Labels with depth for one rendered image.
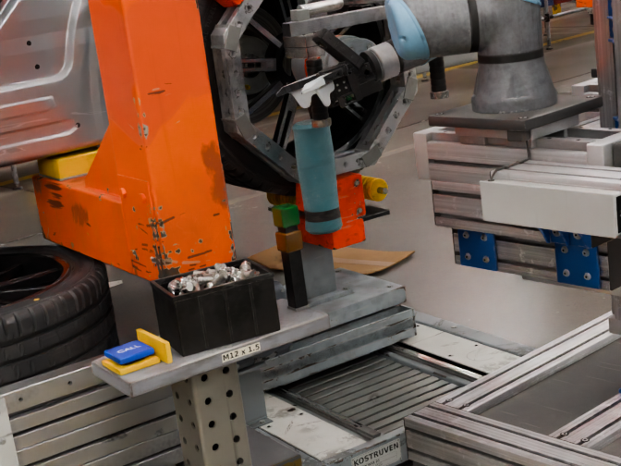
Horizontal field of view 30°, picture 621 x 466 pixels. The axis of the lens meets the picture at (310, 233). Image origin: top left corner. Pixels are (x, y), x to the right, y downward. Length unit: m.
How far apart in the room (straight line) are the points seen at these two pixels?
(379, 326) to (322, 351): 0.18
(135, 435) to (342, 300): 0.82
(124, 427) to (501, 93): 1.02
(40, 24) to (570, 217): 1.38
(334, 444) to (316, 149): 0.66
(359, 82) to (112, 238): 0.62
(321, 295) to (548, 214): 1.27
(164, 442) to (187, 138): 0.65
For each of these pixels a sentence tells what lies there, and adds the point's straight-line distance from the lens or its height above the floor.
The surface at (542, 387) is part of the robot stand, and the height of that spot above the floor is 0.21.
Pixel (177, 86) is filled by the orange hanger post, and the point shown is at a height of 0.91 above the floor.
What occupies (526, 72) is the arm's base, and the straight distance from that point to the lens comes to 2.06.
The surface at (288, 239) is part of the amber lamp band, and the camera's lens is 2.24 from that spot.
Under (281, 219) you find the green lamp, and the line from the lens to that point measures 2.23.
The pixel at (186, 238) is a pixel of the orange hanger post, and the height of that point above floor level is 0.61.
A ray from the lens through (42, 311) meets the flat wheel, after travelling 2.43.
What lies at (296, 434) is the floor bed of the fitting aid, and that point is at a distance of 2.66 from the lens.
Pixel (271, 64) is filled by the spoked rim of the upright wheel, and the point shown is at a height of 0.86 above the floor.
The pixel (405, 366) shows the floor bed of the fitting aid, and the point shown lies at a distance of 3.01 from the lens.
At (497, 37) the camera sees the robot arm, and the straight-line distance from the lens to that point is 2.05.
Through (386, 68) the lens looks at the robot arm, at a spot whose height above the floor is 0.87.
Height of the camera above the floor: 1.17
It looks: 15 degrees down
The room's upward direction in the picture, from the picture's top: 7 degrees counter-clockwise
